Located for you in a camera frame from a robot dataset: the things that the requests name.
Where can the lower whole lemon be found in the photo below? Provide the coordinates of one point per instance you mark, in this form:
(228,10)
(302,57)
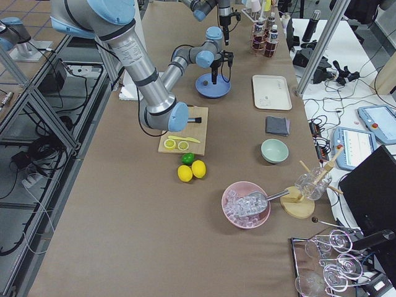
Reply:
(199,169)

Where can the glass mug on stand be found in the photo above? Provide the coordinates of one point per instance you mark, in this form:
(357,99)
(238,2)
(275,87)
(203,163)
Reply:
(313,184)

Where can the yellow plastic knife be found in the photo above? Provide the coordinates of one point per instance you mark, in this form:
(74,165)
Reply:
(188,139)

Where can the lemon slice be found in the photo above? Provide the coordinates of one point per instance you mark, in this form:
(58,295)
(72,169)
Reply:
(169,144)
(183,145)

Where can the glass rack tray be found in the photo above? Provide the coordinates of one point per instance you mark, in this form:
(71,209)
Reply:
(378,262)

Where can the far teach pendant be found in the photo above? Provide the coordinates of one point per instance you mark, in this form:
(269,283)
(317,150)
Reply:
(380,120)

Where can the grey folded cloth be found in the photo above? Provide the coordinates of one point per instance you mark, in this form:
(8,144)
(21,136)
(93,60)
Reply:
(277,126)

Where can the blue plate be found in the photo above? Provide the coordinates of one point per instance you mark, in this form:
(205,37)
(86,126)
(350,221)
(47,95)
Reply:
(212,91)

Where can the cream rabbit tray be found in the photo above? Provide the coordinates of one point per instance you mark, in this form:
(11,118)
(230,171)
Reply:
(271,92)

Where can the metal ice scoop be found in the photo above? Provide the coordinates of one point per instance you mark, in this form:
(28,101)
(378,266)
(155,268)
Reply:
(263,199)

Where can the top drink bottle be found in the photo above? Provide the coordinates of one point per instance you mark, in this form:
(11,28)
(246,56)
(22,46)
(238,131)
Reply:
(258,38)

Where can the green lime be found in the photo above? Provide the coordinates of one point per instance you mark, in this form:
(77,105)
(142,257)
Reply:
(188,158)

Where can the upper whole lemon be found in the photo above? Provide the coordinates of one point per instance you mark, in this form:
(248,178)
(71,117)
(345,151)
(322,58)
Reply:
(184,173)

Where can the wine glass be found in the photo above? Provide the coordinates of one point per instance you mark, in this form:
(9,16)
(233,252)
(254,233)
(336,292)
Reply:
(310,283)
(323,245)
(345,265)

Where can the teach pendant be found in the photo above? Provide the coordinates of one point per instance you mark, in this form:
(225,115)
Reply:
(352,146)
(380,120)

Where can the near teach pendant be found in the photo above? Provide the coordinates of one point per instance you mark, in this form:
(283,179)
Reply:
(352,146)

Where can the lower wine glass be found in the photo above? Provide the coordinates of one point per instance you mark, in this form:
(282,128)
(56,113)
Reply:
(310,283)

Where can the copper wire bottle rack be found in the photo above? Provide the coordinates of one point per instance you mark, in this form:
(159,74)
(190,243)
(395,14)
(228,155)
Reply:
(263,51)

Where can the upper lemon slice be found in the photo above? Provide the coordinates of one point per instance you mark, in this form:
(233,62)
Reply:
(169,144)

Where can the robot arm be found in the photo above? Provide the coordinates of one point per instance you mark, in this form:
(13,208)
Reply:
(113,22)
(201,9)

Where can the black laptop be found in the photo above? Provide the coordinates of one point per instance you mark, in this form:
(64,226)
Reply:
(369,191)

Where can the steel muddler black tip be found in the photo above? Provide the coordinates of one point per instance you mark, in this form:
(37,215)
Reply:
(195,120)

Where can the upper wine glass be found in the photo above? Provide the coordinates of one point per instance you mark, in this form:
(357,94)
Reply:
(323,245)

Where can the pink ice bowl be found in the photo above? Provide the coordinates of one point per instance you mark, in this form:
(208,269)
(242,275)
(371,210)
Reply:
(244,212)

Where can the lower lemon slice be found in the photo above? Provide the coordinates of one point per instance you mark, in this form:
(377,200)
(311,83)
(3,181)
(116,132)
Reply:
(183,145)

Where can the whole lemon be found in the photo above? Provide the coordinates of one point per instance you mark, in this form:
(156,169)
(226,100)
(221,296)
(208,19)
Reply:
(184,173)
(199,169)

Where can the right edge drink bottle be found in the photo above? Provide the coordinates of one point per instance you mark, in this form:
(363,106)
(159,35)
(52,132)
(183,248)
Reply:
(270,21)

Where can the aluminium frame post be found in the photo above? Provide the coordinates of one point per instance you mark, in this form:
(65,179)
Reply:
(338,10)

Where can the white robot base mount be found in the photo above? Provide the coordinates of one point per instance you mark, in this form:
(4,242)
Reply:
(129,91)

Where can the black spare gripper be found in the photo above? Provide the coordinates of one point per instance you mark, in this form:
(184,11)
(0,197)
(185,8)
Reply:
(344,75)

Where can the black thermos bottle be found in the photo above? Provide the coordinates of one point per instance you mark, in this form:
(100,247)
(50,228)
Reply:
(311,27)

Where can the stirrer with dark ball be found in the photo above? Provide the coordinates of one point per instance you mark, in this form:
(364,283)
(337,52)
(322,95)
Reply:
(316,220)

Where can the wooden cup stand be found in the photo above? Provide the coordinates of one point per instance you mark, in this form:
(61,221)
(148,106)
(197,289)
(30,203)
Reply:
(295,204)

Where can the middle wine glass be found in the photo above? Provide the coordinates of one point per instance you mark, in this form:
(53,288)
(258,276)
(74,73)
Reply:
(345,265)

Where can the middle drink bottle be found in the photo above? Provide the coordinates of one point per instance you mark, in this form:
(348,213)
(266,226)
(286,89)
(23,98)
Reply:
(272,40)

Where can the mint green bowl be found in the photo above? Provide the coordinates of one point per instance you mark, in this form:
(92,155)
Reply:
(274,151)

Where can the wooden cutting board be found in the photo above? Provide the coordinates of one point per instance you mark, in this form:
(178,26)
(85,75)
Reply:
(193,130)

